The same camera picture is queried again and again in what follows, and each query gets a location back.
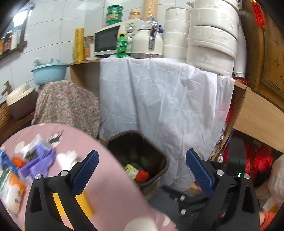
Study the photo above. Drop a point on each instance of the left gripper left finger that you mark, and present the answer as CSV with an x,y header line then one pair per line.
x,y
41,210

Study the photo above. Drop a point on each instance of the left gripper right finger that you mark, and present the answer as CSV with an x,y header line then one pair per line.
x,y
232,203

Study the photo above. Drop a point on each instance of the purple plastic bag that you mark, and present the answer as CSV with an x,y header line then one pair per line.
x,y
39,158

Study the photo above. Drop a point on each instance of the blue snack wrapper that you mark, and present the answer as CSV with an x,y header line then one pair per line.
x,y
5,162

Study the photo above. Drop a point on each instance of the white orange plastic bottle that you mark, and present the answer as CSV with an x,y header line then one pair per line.
x,y
12,191

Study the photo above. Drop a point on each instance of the yellow cylindrical snack can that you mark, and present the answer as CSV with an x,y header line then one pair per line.
x,y
83,203

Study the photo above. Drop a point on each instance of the orange foam fruit net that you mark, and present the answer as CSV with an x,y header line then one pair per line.
x,y
141,176

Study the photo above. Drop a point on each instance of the dark brown trash bin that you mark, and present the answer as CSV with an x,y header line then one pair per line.
x,y
132,147

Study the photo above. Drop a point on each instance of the small orange wrapper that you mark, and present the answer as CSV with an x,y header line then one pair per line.
x,y
18,162

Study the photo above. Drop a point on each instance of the white crumpled tissue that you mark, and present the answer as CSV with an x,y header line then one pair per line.
x,y
67,159

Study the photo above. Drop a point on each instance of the pink polka dot tablecloth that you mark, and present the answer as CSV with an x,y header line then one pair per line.
x,y
117,202

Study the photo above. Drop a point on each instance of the wooden counter shelf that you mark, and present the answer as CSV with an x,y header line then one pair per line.
x,y
14,126

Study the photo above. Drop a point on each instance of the white cloth cover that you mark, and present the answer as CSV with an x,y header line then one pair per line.
x,y
175,105

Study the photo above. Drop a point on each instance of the woven basket sink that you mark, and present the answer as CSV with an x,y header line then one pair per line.
x,y
5,115

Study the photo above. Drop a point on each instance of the floral paisley cloth cover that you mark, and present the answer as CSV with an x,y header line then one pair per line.
x,y
64,102

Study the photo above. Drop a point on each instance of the brown white lidded pot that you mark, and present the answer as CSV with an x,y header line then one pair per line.
x,y
22,101

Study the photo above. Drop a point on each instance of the bronze faucet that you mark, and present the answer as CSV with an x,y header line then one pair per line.
x,y
8,88

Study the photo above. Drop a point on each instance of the light blue plastic basin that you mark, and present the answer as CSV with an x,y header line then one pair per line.
x,y
50,72

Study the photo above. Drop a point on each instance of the cream electric kettle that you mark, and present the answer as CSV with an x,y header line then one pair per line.
x,y
147,43

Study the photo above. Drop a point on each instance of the green soda bottle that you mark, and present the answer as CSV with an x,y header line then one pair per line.
x,y
121,46

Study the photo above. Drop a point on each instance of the short stack white containers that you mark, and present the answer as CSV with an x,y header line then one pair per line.
x,y
176,31

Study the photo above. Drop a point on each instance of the wooden framed mirror shelf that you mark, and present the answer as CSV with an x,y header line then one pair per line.
x,y
13,39

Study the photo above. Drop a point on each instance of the white microwave oven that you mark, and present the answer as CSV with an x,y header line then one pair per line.
x,y
105,39

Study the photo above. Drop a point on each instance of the yellow wrap roll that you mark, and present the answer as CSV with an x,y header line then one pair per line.
x,y
79,44

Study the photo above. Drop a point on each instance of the tall paper cup stack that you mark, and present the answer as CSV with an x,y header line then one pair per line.
x,y
150,9

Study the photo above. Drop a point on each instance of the glass jar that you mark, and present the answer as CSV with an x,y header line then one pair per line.
x,y
135,14

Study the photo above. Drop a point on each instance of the green instant noodle cups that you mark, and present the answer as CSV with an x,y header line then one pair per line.
x,y
114,14

